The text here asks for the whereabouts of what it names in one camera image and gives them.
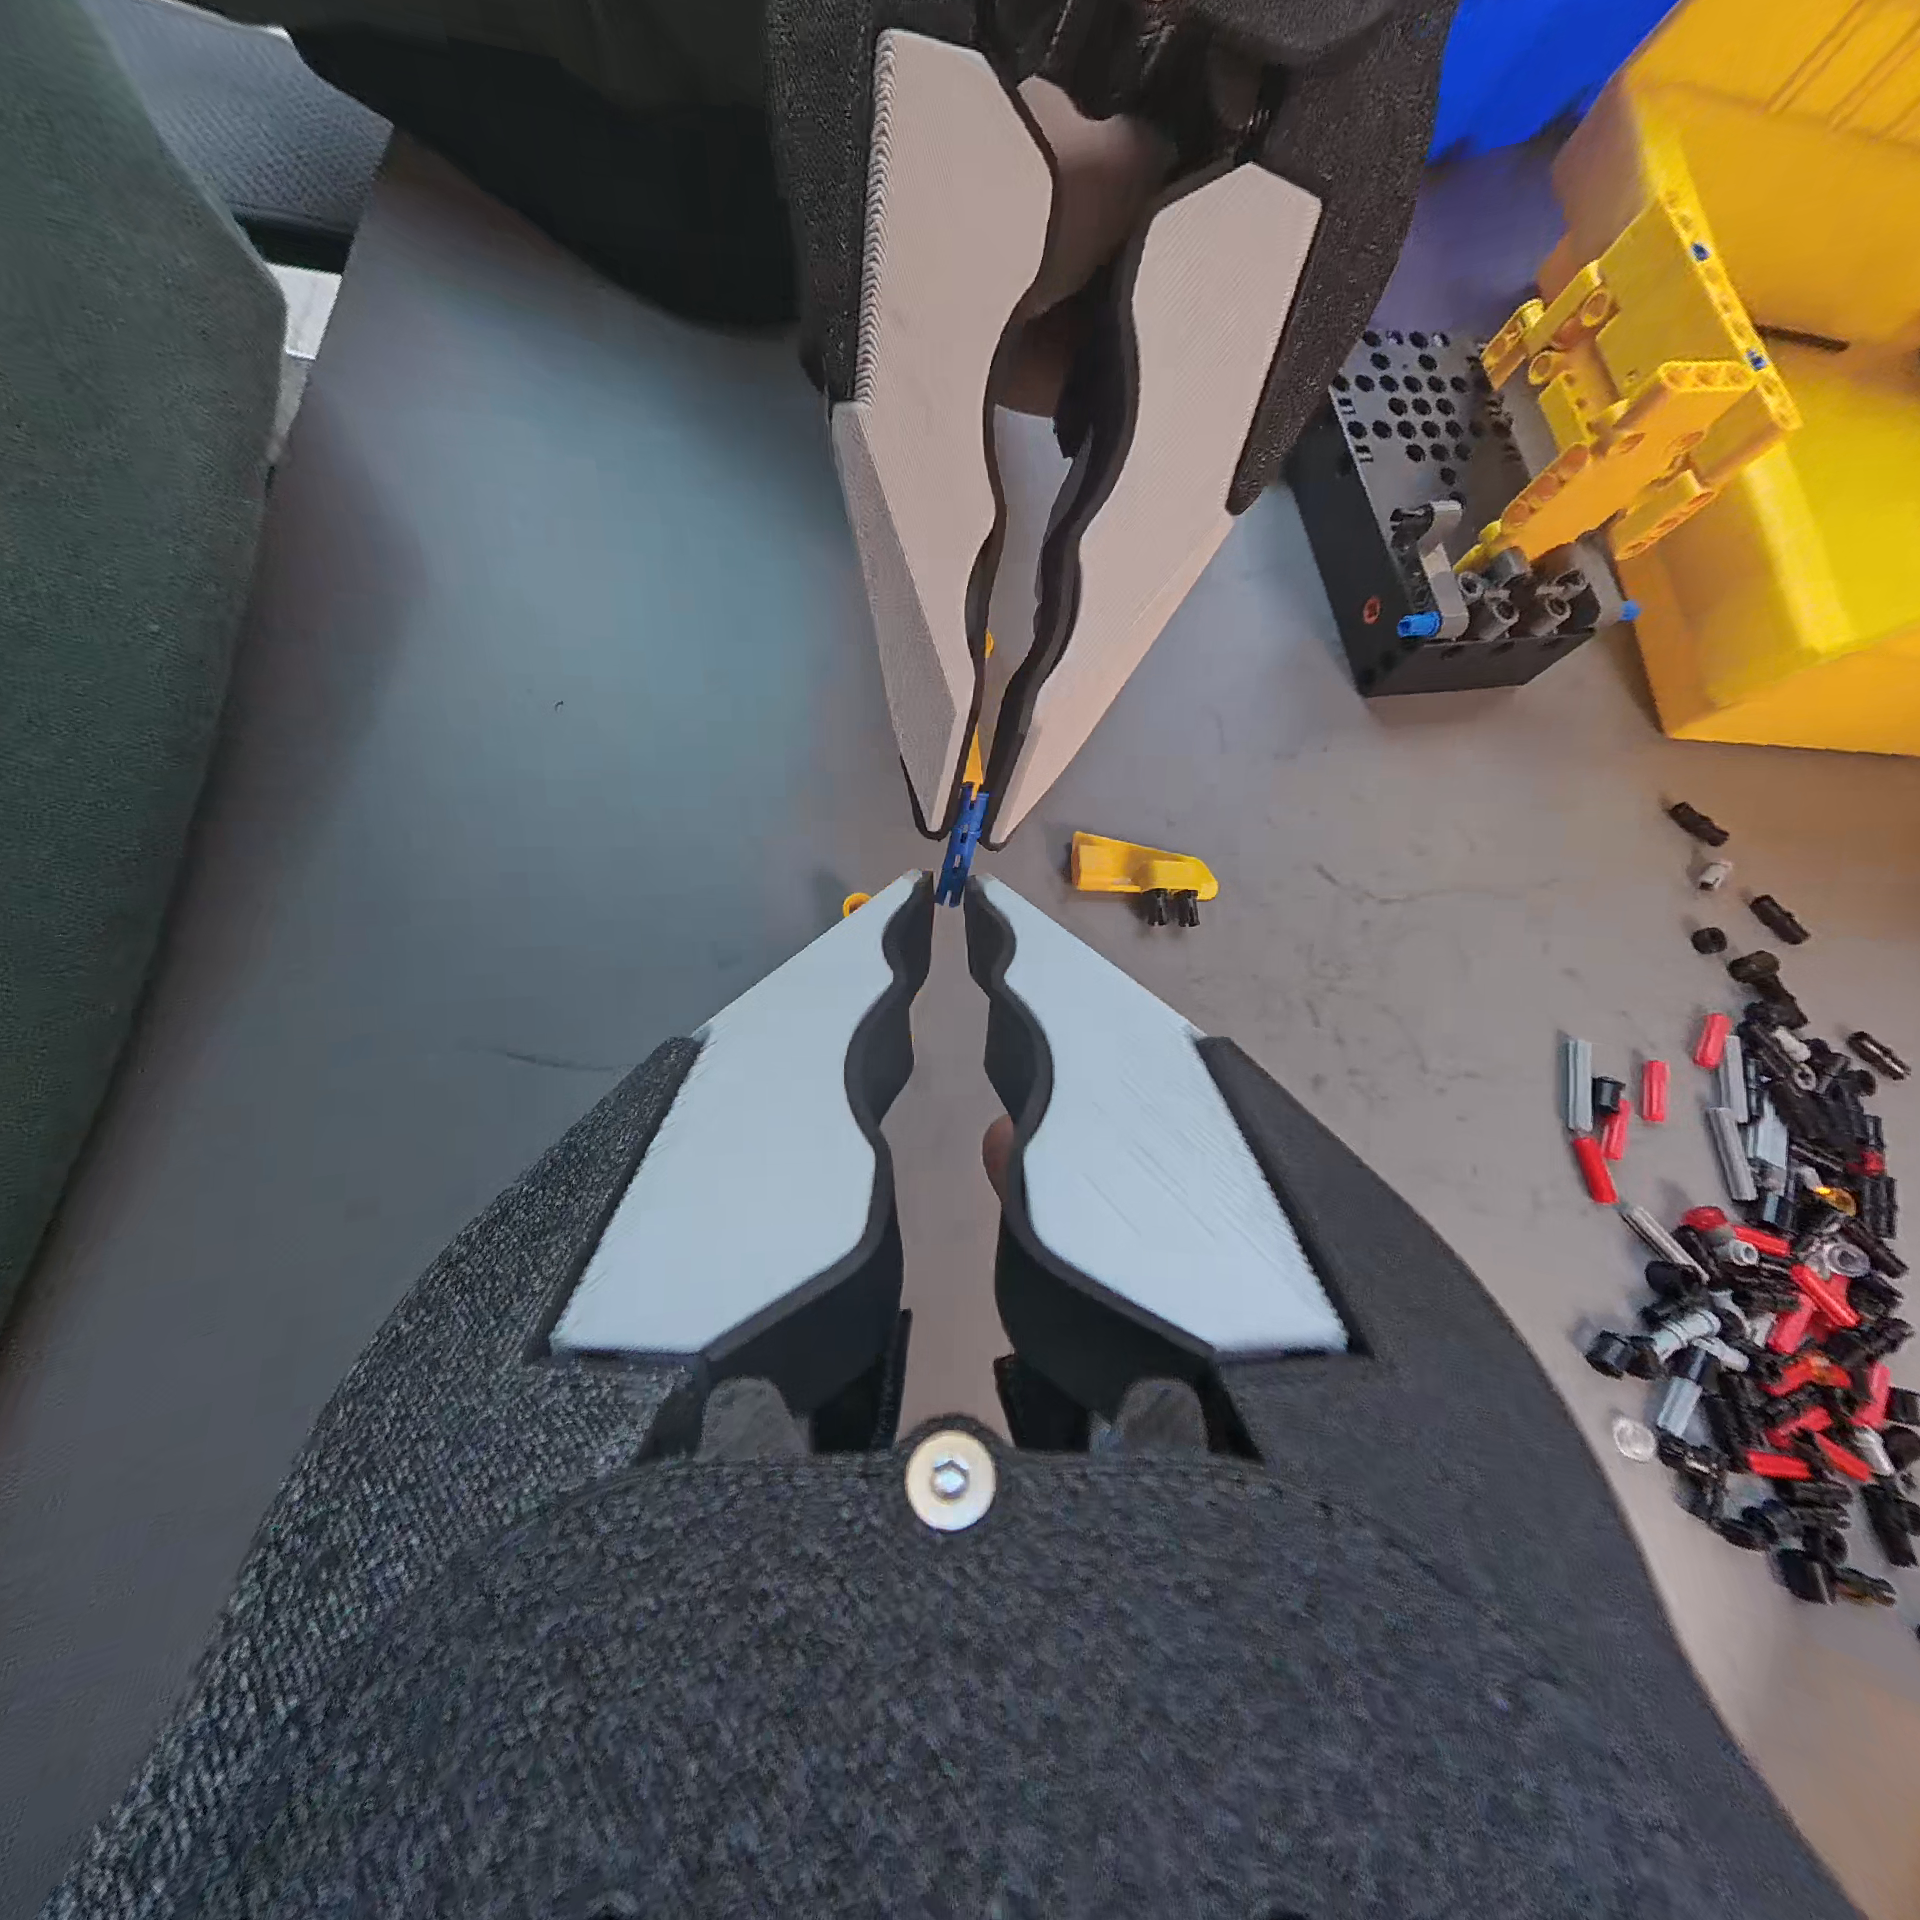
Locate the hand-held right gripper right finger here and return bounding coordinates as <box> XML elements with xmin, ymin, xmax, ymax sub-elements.
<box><xmin>966</xmin><ymin>878</ymin><xmax>1347</xmax><ymax>1366</ymax></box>

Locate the black and yellow lego assembly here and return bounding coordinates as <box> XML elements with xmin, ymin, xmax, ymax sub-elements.
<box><xmin>1286</xmin><ymin>197</ymin><xmax>1803</xmax><ymax>700</ymax></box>

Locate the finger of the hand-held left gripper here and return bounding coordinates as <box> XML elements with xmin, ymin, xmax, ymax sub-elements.
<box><xmin>983</xmin><ymin>156</ymin><xmax>1326</xmax><ymax>850</ymax></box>
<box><xmin>832</xmin><ymin>25</ymin><xmax>1058</xmax><ymax>833</ymax></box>

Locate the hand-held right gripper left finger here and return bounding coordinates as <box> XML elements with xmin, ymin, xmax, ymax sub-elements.
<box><xmin>554</xmin><ymin>872</ymin><xmax>941</xmax><ymax>1366</ymax></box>

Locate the yellow curved lego panel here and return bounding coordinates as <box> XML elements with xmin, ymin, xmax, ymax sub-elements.
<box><xmin>1066</xmin><ymin>829</ymin><xmax>1221</xmax><ymax>900</ymax></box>

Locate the grey mesh chair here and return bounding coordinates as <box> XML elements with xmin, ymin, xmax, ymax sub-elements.
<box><xmin>80</xmin><ymin>0</ymin><xmax>394</xmax><ymax>272</ymax></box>

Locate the blue plastic bin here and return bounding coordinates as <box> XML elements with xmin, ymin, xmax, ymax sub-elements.
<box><xmin>1424</xmin><ymin>0</ymin><xmax>1688</xmax><ymax>164</ymax></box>

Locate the pile of small lego connectors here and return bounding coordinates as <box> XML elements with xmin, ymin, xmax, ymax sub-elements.
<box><xmin>1557</xmin><ymin>799</ymin><xmax>1920</xmax><ymax>1610</ymax></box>

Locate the person's left hand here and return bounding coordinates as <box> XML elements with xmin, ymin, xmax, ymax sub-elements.
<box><xmin>997</xmin><ymin>116</ymin><xmax>1188</xmax><ymax>426</ymax></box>

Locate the person's left forearm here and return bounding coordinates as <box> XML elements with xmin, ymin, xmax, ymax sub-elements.
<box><xmin>226</xmin><ymin>0</ymin><xmax>803</xmax><ymax>331</ymax></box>

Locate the yellow plastic bin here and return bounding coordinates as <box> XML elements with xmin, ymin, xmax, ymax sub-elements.
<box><xmin>1537</xmin><ymin>0</ymin><xmax>1920</xmax><ymax>759</ymax></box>

